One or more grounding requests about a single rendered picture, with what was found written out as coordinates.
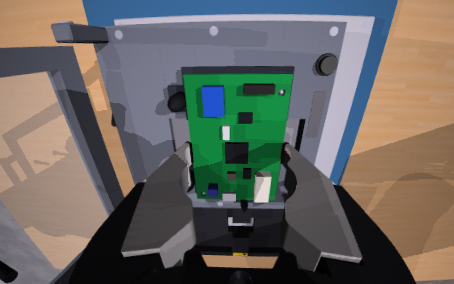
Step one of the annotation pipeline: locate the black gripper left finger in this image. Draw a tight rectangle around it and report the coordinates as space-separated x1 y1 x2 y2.
68 141 196 284

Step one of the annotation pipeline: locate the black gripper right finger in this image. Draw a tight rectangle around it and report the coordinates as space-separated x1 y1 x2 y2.
280 142 416 284

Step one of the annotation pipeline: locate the green circuit board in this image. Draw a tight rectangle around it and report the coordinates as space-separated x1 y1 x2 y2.
183 74 293 202

